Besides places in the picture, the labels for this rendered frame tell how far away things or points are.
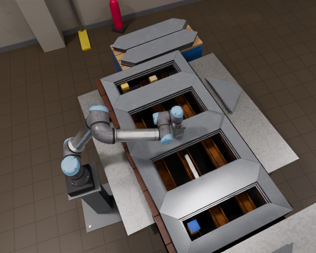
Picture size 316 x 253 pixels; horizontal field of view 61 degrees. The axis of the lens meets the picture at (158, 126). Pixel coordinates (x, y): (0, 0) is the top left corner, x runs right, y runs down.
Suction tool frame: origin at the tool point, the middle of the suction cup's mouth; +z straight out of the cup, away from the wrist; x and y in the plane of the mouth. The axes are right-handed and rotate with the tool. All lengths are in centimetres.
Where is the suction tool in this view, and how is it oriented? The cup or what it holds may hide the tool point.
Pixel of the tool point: (177, 134)
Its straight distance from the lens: 196.3
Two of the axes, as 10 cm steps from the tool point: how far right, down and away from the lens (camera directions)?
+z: 0.7, 5.2, 8.5
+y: -3.6, -7.8, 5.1
